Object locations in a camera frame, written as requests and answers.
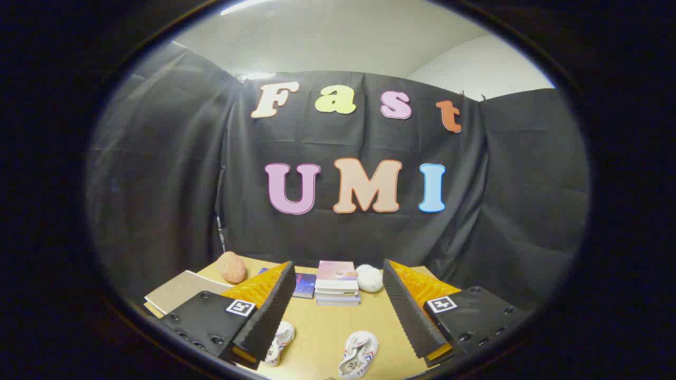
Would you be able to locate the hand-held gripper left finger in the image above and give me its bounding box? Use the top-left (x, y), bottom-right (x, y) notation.
top-left (158, 260), bottom-right (297, 370)

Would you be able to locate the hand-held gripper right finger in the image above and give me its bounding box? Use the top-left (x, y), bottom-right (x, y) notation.
top-left (383, 258), bottom-right (530, 368)

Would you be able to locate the white sneaker shoe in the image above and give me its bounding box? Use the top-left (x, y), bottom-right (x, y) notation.
top-left (338, 330), bottom-right (380, 379)
top-left (262, 320), bottom-right (296, 367)

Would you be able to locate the beige storage box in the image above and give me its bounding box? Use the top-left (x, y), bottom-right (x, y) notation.
top-left (144, 270), bottom-right (233, 318)

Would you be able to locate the blue cover book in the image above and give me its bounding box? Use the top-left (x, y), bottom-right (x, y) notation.
top-left (259, 268), bottom-right (317, 299)

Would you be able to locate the white knitted ball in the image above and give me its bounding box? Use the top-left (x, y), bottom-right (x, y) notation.
top-left (355, 264), bottom-right (384, 293)

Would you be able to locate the orange porous stone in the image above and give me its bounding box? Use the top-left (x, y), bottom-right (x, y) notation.
top-left (215, 251), bottom-right (247, 284)

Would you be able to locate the purple edged book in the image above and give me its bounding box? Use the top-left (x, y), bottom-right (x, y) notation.
top-left (315, 295), bottom-right (362, 307)

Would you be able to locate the pink cover book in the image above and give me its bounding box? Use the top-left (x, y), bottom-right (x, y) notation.
top-left (316, 260), bottom-right (359, 290)

